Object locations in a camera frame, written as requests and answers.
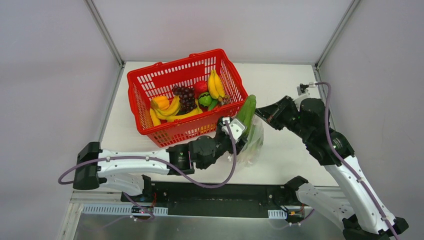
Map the dark purple grape bunch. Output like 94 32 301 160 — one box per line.
171 85 198 115

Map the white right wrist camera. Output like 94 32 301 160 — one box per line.
294 82 316 110

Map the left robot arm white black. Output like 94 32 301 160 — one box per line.
72 117 247 203

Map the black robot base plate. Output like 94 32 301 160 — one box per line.
120 181 306 218

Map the green leafy vegetable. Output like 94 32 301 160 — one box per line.
236 94 257 136

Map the red apple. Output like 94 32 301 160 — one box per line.
193 80 209 95

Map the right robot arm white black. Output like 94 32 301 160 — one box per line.
255 96 409 240

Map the yellow banana bunch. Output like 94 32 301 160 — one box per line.
207 69 226 102
149 96 203 127

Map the small brown grape bunch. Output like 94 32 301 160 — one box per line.
218 95 231 106

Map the red plastic shopping basket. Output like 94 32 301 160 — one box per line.
127 49 248 147

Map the orange bell pepper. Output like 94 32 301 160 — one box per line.
150 95 170 110

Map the clear zip top bag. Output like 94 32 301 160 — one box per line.
236 115 264 168

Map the green bell pepper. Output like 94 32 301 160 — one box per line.
197 92 213 108

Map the green lettuce head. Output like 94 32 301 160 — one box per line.
244 127 264 162

